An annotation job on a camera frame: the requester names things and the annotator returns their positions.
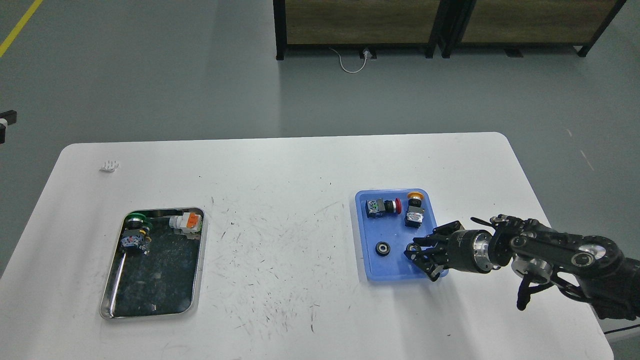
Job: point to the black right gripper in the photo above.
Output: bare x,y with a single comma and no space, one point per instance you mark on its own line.
452,247

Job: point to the black gear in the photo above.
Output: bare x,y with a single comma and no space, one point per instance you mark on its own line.
412,247
382,248

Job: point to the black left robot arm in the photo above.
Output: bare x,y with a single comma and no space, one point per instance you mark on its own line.
7,118

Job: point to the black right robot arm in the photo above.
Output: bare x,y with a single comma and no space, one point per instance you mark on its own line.
589,269

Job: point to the blue plastic tray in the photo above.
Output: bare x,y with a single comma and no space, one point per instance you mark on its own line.
391,229

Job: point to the left wooden cabinet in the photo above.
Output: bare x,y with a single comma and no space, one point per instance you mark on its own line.
358,24

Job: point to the metal tray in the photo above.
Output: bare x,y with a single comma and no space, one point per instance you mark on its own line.
163,282

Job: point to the small white plastic piece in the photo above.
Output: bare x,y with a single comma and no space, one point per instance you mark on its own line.
109,167

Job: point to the yellow push button switch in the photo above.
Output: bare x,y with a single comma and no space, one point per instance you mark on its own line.
415,212

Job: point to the red push button switch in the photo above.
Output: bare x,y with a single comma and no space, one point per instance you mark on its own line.
376,208

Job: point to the orange white switch module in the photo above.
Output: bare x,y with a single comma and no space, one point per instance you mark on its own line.
188,224

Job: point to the green push button switch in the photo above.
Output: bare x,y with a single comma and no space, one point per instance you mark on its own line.
135,235

